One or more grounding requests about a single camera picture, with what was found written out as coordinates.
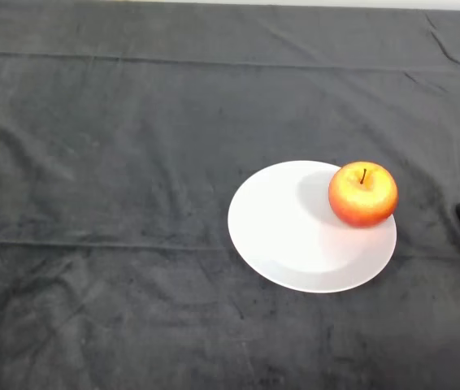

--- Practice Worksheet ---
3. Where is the white round plate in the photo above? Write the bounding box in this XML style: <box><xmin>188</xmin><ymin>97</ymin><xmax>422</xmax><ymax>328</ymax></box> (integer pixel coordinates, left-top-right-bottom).
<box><xmin>227</xmin><ymin>159</ymin><xmax>397</xmax><ymax>294</ymax></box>

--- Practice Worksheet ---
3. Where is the red yellow apple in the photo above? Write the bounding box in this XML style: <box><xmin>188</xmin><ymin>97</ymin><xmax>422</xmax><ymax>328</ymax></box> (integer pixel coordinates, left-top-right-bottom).
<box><xmin>328</xmin><ymin>161</ymin><xmax>399</xmax><ymax>229</ymax></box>

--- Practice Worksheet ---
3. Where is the dark grey cloth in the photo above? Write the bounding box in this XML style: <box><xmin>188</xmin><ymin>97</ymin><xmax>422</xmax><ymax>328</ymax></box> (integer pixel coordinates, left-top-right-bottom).
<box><xmin>0</xmin><ymin>1</ymin><xmax>460</xmax><ymax>390</ymax></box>

